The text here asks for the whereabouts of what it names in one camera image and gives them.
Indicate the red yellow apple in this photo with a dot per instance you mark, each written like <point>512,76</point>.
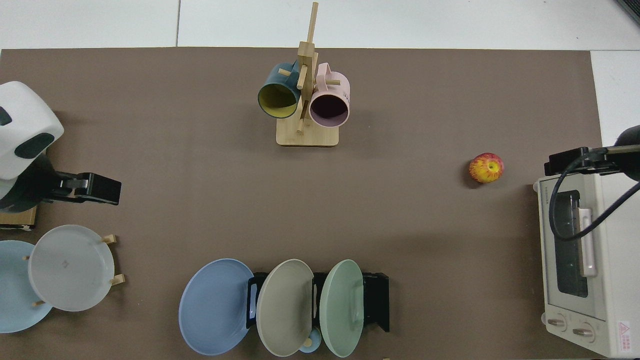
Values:
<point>486,168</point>

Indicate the periwinkle blue plate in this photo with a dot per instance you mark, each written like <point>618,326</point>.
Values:
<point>212,307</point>

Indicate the grey plate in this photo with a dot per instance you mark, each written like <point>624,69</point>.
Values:
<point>70,267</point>

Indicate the wooden plate rack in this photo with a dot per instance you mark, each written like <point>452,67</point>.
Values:
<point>118,280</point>

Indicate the light blue plate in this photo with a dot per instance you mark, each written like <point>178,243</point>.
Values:
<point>15,290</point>

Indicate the beige plate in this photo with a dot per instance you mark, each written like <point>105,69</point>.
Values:
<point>282,310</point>

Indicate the black dish rack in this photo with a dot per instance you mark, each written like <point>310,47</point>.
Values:
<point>376,300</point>

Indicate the pale green plate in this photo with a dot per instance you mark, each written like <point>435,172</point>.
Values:
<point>342,305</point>

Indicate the pale toaster oven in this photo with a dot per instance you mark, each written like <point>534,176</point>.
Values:
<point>612,250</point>

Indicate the brown table cloth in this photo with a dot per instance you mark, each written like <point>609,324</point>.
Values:
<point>425,250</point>

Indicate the dark grey ribbed object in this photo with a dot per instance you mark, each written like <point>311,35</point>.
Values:
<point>631,9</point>

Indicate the teal cup yellow inside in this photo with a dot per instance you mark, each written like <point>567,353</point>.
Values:
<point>278,100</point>

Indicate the wooden cup stand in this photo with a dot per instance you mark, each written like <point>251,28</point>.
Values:
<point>307,136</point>

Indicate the pink cup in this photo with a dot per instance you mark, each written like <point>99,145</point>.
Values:
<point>330,90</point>

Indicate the small blue round thing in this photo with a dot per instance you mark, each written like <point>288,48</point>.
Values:
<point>314,345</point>

